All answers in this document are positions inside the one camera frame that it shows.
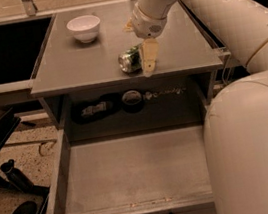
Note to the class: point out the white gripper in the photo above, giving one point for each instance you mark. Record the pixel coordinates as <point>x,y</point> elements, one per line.
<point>145,24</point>

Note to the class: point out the green soda can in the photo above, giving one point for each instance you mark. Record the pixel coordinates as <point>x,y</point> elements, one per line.
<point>130,60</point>

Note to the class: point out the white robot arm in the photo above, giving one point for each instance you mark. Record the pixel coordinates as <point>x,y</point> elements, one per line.
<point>236,123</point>

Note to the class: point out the open grey top drawer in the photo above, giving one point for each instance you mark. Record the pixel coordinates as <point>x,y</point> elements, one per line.
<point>151,173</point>

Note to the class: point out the white ceramic bowl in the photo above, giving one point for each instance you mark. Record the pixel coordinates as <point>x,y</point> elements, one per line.
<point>84,28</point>

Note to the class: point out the dark round container under desk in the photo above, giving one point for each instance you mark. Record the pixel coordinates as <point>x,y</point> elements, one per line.
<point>132,101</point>

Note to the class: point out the grey cabinet desk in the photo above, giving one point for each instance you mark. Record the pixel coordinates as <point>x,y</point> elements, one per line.
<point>78,73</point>

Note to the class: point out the black bag under desk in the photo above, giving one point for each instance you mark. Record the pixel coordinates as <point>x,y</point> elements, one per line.
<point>90,111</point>

